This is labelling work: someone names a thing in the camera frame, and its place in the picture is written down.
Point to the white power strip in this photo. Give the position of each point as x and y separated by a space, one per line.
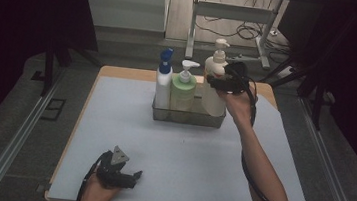
286 72

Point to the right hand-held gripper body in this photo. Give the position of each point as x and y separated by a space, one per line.
235 78

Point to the grey metal mesh basket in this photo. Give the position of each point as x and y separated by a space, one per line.
188 117

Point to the metal floor rail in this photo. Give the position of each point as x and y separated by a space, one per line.
330 170
16 137

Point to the cream pump bottle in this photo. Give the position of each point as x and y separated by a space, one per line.
213 97

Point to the person's left hand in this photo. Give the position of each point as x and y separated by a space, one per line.
97 196

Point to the white desk frame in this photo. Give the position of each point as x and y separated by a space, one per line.
232 11

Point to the white cabinet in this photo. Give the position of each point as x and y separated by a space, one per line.
124 4

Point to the green pump bottle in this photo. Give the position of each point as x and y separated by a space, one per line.
183 92

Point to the person's right hand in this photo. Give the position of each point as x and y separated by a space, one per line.
239 103

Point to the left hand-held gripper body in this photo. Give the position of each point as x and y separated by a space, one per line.
112 172

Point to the white bottle with blue pump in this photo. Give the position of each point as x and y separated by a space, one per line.
163 85

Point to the black stand legs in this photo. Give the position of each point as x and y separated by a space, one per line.
318 95
49 67

